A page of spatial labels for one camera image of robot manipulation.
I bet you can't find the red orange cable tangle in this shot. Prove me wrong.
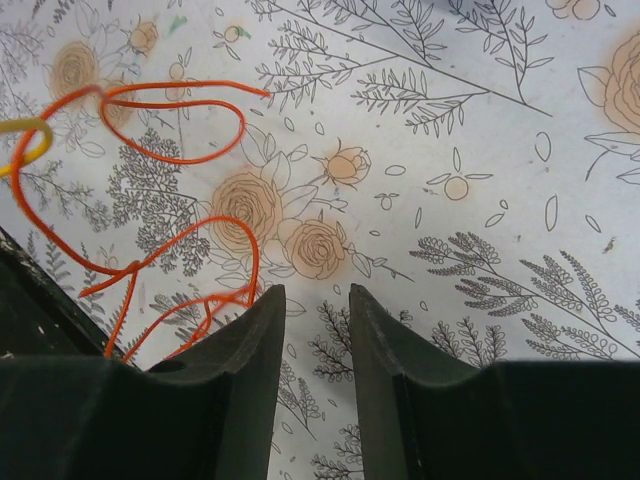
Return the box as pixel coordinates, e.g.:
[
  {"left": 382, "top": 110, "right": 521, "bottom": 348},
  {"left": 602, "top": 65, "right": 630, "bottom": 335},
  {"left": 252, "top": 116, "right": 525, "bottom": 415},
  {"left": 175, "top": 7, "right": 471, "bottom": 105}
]
[{"left": 8, "top": 79, "right": 272, "bottom": 364}]

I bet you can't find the yellow thin cable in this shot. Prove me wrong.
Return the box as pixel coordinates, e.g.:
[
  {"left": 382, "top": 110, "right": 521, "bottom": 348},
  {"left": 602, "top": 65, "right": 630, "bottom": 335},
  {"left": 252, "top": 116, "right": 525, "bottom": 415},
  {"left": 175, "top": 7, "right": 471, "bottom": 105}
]
[{"left": 0, "top": 117, "right": 55, "bottom": 179}]

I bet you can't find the floral table mat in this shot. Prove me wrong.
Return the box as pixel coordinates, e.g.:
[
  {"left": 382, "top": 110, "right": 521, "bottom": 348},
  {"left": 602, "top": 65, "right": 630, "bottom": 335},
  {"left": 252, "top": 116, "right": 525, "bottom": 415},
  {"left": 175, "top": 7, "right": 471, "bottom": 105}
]
[{"left": 1, "top": 1, "right": 639, "bottom": 479}]

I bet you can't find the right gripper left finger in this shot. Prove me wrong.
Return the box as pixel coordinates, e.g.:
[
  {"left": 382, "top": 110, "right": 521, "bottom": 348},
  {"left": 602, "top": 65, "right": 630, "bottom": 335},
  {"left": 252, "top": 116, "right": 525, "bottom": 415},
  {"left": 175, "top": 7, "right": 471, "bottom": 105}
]
[{"left": 1, "top": 285, "right": 286, "bottom": 479}]

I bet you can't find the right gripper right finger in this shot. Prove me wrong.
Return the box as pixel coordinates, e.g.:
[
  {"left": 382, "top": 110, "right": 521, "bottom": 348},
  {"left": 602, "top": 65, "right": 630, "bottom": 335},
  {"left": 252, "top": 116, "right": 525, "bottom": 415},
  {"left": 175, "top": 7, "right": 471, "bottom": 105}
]
[{"left": 349, "top": 285, "right": 639, "bottom": 479}]

